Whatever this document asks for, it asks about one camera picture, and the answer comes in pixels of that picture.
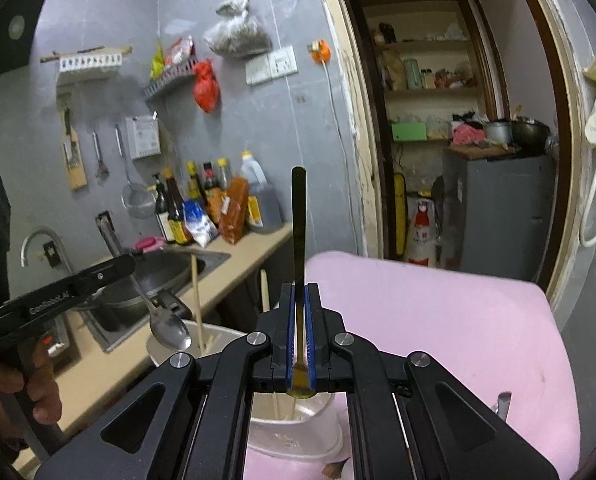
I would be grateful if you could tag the dark pump bottle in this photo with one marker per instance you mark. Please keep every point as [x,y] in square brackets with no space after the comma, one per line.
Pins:
[164,215]

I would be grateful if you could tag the door frame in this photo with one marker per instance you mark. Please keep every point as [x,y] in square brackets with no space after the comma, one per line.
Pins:
[557,135]

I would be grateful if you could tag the red-label sauce bottle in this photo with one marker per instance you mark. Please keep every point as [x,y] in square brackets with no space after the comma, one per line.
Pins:
[210,180]

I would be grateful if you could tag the pink brush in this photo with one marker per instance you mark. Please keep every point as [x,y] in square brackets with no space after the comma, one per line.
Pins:
[150,244]

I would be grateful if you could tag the red snack packet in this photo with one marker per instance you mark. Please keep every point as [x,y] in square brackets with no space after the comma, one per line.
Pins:
[179,52]

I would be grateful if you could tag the green canister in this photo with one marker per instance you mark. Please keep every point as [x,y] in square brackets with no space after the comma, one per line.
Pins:
[411,74]

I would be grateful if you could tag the wooden knife holder board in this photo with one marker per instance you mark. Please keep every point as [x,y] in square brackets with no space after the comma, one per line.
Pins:
[74,160]

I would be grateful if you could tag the pale-capped sauce bottle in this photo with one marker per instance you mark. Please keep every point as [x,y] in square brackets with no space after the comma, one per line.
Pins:
[222,172]

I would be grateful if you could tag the clear bag of dried goods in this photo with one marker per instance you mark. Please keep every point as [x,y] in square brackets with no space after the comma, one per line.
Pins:
[235,30]

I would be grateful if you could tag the black wok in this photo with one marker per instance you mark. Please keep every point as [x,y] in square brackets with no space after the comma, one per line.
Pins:
[163,272]

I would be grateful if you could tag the white wall switch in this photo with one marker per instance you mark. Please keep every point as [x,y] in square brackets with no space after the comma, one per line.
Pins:
[258,70]

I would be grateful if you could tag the steel mesh strainer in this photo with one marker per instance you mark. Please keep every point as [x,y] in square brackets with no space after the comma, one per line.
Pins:
[138,200]

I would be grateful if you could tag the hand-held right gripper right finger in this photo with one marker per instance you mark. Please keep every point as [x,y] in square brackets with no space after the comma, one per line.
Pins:
[312,340]

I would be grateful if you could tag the grey cabinet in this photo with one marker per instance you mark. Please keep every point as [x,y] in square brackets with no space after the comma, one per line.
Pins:
[497,210]

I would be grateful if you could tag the steel peeler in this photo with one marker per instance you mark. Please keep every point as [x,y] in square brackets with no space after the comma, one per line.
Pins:
[100,157]

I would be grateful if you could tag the dark cooking pot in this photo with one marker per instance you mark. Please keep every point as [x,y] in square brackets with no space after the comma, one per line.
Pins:
[530,134]

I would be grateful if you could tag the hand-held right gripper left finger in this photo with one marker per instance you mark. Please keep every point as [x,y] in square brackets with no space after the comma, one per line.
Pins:
[290,340]

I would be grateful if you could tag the steel pot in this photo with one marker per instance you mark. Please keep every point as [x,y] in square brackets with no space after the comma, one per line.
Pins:
[497,132]

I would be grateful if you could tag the pink floral tablecloth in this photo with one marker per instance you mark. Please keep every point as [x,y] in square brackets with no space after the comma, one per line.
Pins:
[452,330]

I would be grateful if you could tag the white and blue bag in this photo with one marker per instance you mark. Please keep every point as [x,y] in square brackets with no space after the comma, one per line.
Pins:
[200,225]

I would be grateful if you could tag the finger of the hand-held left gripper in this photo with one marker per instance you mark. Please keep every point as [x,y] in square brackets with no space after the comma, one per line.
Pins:
[103,276]

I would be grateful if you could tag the large dark oil jug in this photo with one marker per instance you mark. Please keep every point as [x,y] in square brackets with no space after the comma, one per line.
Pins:
[263,195]

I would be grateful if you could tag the pink rag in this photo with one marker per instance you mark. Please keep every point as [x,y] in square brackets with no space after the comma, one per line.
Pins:
[467,135]

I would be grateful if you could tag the red plastic bag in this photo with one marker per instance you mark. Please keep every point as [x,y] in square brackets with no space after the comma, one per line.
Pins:
[206,87]

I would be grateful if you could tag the wooden shelf unit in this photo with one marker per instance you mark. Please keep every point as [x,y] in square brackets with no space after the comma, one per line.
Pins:
[427,95]

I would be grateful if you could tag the white plastic utensil holder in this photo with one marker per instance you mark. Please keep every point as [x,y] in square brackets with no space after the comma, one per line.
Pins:
[298,435]

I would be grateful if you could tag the white wall socket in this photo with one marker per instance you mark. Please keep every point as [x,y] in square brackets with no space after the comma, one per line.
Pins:
[284,61]

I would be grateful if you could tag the steel faucet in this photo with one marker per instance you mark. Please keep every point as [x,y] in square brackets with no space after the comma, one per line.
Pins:
[38,235]

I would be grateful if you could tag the beige kitchen counter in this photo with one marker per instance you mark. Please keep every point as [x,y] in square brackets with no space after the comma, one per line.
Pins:
[238,270]

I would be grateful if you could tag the orange spice packet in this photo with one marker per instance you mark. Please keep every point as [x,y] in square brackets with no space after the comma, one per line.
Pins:
[234,210]

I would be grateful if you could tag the white wall box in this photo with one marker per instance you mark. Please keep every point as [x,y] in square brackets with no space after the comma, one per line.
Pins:
[142,136]

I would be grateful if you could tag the person's left hand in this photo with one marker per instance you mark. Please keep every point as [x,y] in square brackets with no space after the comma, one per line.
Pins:
[45,385]

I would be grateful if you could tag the metal wall shelf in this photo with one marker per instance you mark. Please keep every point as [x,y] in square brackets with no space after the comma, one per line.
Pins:
[170,80]

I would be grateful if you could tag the white plastic wall basket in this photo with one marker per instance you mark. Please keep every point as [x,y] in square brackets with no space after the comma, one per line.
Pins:
[90,62]

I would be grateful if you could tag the dark soy sauce bottle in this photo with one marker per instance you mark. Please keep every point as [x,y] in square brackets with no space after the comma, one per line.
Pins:
[177,210]

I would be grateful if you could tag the orange wall plug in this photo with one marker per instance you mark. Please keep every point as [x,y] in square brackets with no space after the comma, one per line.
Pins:
[319,51]

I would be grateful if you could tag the yellow-capped sauce bottle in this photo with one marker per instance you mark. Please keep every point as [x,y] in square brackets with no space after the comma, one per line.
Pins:
[194,182]

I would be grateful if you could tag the steel spoon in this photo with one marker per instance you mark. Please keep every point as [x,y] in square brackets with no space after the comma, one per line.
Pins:
[170,331]

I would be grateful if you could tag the green box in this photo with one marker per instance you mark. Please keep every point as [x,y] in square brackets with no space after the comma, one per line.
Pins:
[409,131]

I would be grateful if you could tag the yellow snack packet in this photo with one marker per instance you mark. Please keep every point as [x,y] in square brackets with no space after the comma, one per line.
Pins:
[157,62]

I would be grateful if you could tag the yellow cylinder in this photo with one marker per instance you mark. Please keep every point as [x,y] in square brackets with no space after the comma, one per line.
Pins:
[400,215]

